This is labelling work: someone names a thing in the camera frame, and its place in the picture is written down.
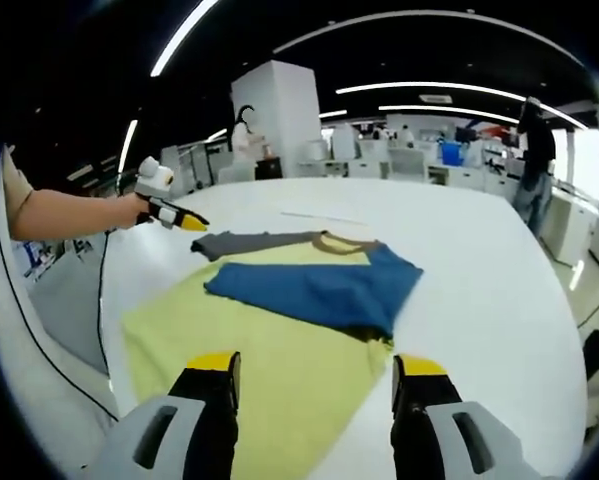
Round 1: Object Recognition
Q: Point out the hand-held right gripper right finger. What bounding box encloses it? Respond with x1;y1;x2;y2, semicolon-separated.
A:
391;353;548;480

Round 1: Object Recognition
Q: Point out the white square pillar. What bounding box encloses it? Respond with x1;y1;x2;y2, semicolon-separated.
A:
230;59;323;182

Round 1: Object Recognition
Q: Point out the black cable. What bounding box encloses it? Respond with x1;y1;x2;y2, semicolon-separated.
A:
95;228;114;389
0;212;121;422

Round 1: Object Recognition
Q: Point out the yellow blue grey garment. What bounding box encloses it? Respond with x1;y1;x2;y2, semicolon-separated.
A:
121;228;425;480

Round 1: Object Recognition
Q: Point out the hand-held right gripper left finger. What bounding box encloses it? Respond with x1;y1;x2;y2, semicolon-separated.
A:
94;350;243;480

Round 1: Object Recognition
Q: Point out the curved ceiling light strip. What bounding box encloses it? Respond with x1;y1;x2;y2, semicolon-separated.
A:
335;81;529;104
118;118;140;175
150;0;221;78
377;103;521;124

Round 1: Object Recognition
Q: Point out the person's left hand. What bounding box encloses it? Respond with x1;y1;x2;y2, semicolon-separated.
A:
106;193;153;232

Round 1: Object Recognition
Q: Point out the person's white shirt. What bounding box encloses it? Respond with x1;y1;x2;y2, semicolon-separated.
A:
0;143;121;471

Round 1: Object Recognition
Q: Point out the blue plastic crate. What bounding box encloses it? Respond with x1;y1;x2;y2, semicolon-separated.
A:
440;141;465;167

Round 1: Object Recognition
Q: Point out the long white counter desk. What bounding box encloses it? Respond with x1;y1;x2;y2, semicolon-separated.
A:
548;178;599;277

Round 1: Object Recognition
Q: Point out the small black cabinet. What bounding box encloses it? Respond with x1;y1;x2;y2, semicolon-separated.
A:
254;155;284;182

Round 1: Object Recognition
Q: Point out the row of white cabinets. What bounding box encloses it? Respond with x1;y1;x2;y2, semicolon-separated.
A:
298;115;525;195

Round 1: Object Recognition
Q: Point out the black padded object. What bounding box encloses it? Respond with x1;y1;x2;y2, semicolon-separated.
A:
582;328;599;384

